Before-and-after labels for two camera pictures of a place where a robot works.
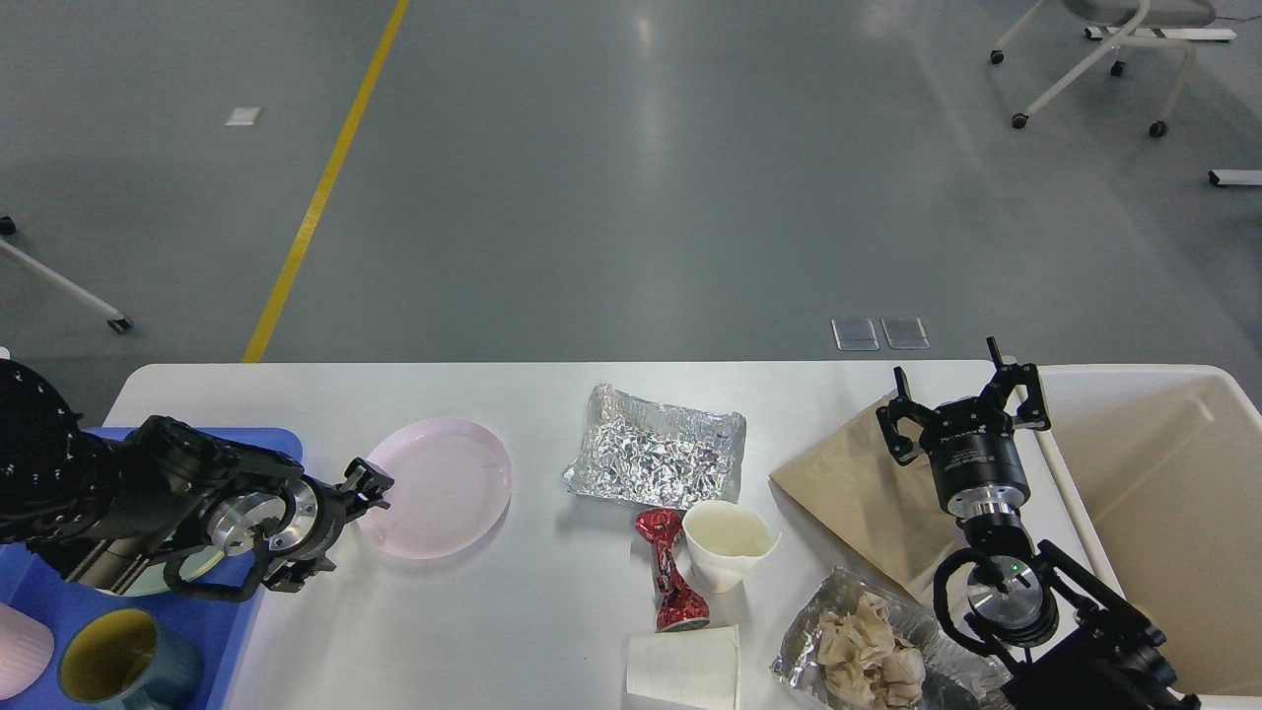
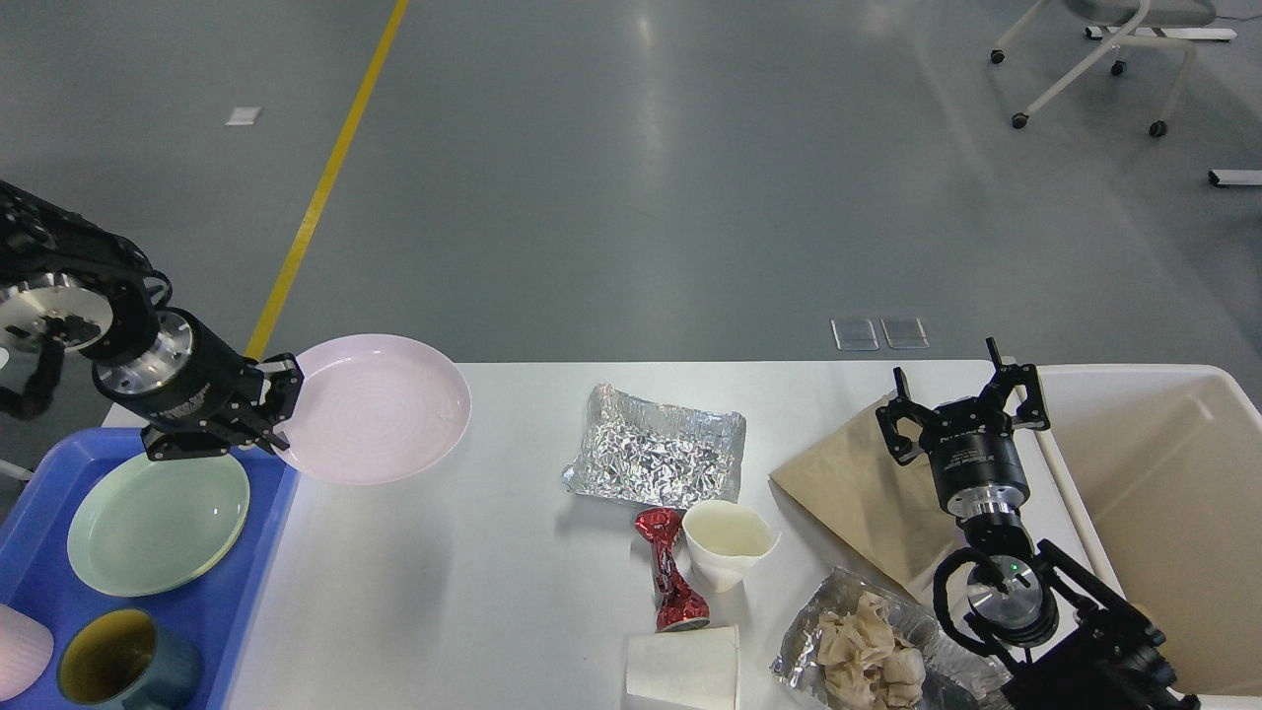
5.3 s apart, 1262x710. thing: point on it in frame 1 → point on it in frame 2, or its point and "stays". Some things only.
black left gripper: [298, 521] → [185, 376]
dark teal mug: [122, 659] stays
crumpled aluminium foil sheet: [630, 448] stays
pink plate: [452, 485] → [374, 408]
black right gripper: [971, 444] stays
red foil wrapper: [680, 605] stays
